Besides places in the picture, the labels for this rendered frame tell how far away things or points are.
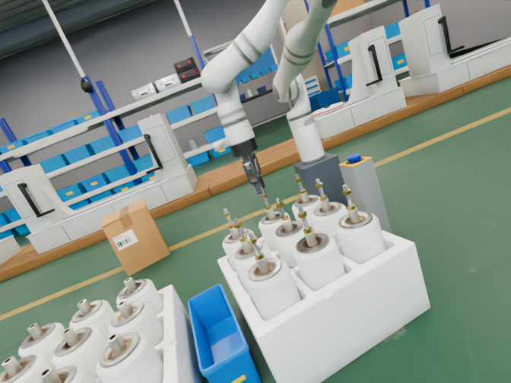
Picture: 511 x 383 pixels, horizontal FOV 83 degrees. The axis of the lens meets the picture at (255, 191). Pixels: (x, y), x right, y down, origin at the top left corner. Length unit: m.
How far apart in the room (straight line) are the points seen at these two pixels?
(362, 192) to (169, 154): 2.00
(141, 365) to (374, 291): 0.47
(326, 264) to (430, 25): 2.87
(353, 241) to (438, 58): 2.78
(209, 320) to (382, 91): 2.52
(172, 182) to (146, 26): 7.16
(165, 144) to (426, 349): 2.32
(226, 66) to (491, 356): 0.80
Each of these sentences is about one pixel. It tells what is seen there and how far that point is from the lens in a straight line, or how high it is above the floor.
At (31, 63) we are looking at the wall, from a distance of 10.20.
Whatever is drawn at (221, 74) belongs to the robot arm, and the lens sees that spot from 0.76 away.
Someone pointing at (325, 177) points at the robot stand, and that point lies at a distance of 1.10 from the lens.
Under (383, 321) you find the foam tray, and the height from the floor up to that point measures 0.04.
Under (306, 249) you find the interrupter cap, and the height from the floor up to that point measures 0.25.
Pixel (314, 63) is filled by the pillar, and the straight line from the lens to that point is 7.10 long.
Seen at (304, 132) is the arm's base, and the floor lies 0.42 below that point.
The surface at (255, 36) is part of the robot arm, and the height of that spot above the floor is 0.71.
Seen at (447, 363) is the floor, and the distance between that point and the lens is 0.73.
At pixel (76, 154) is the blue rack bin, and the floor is 0.90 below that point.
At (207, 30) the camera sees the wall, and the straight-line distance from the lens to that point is 9.21.
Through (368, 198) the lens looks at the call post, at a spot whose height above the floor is 0.20.
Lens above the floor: 0.57
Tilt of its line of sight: 15 degrees down
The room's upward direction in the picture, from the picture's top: 22 degrees counter-clockwise
